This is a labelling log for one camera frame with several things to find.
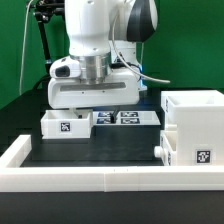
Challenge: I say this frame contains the white drawer cabinet box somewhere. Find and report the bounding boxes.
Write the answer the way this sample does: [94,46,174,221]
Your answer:
[161,90,224,166]

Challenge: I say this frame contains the white drawer tray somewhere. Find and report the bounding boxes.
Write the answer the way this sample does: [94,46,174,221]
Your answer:
[41,110,93,139]
[154,130,177,166]

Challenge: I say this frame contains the black camera stand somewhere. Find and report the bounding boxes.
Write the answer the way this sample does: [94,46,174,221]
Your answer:
[33,0,65,90]

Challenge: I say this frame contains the white base tag plate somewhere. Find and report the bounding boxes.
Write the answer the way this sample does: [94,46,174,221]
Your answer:
[93,111,160,126]

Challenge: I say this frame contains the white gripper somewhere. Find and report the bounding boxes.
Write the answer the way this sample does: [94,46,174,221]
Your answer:
[48,70,139,122]

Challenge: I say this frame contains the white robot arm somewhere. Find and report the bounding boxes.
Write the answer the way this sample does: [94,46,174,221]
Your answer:
[48,0,158,110]

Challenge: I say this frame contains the white U-shaped border frame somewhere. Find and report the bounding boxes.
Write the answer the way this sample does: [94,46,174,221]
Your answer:
[0,135,224,192]

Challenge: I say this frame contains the white cable on left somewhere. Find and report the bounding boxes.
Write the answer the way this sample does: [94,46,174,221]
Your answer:
[18,0,36,96]

